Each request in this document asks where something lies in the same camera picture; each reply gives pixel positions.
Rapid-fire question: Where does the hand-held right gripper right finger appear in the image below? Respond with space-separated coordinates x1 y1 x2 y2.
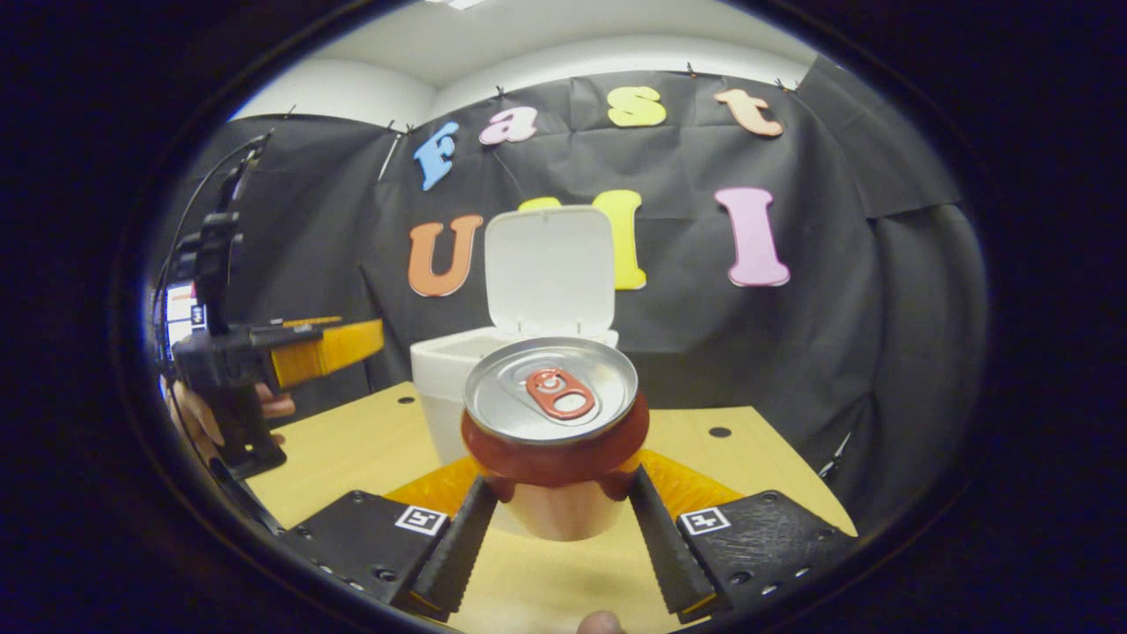
630 449 857 622

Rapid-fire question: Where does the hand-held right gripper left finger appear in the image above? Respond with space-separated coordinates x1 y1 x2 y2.
280 455 499 617

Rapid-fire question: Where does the red pop can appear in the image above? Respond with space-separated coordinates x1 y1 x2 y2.
460 337 651 542

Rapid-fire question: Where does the white desktop garbage bin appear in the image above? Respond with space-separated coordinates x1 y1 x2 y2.
409 205 619 468

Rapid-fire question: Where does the wooden desktop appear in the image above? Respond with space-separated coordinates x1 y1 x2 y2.
247 380 859 634

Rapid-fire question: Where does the computer monitor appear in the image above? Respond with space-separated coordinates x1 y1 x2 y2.
163 282 208 349

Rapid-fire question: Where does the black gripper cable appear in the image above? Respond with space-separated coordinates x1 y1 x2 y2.
151 132 269 353

